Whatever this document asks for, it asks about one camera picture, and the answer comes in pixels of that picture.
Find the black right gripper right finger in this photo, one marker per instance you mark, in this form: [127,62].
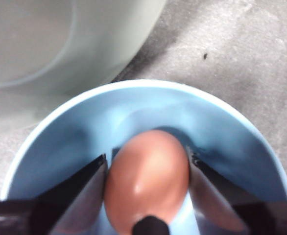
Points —
[244,203]

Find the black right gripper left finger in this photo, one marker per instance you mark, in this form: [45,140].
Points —
[48,210]

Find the brown egg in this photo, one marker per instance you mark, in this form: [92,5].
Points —
[146,176]

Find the pale green electric steamer pot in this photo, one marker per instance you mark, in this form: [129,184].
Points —
[97,36]

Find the blue ribbed bowl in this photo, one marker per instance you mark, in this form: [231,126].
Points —
[67,137]

